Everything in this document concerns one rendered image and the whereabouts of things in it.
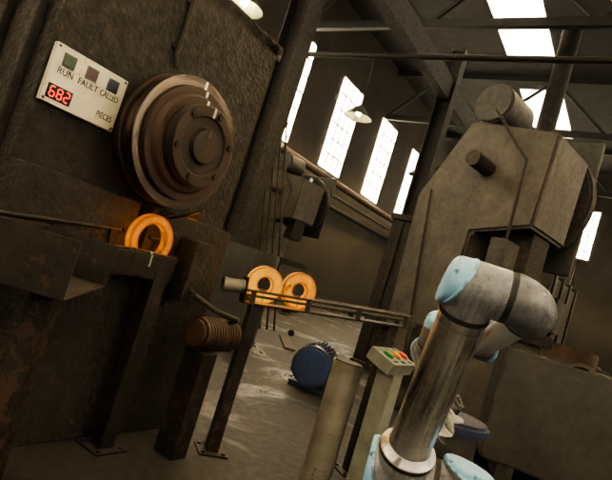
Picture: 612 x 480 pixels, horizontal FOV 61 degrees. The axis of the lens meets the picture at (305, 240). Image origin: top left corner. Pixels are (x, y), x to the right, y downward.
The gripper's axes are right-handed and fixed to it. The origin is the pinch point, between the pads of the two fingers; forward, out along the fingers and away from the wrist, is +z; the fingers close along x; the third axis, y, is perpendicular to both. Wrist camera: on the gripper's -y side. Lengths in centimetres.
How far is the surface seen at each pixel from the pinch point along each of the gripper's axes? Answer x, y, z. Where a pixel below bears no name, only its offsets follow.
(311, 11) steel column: -22, -22, -582
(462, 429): 28, 34, -32
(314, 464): 60, -14, -27
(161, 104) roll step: -36, -106, -74
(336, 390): 36, -14, -43
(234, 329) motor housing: 36, -56, -61
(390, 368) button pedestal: 14.9, -2.2, -38.6
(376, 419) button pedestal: 35.7, 1.3, -33.0
